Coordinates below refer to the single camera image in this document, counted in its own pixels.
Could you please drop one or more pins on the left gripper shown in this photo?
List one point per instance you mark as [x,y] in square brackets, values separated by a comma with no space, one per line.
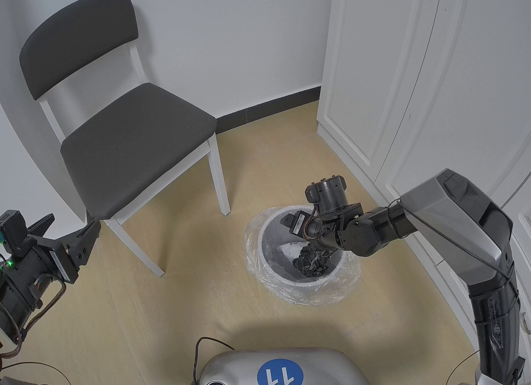
[25,279]

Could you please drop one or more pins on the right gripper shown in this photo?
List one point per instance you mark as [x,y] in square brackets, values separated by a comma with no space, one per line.
[298,225]

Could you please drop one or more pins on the black plastic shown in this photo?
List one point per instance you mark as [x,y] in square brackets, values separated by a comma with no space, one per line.
[311,265]

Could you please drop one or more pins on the clear plastic bag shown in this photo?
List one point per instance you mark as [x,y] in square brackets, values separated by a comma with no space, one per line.
[332,292]

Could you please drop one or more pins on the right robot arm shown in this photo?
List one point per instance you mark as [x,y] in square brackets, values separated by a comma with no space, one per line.
[456,217]

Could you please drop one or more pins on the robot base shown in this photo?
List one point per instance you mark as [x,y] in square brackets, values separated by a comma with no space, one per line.
[232,369]

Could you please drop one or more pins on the white trash bin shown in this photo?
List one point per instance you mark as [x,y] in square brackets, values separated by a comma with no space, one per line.
[273,267]

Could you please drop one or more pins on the white wardrobe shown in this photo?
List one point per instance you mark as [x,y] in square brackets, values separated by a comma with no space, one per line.
[415,85]

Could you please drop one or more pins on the grey and white chair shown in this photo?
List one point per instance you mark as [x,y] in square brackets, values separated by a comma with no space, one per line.
[79,31]

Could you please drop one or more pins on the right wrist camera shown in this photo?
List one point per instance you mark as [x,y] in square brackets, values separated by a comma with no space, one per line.
[312,192]

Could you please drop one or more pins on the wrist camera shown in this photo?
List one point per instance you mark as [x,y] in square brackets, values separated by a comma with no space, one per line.
[312,192]
[12,225]

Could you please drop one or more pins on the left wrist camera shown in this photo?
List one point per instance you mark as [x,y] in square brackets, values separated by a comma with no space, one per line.
[12,225]

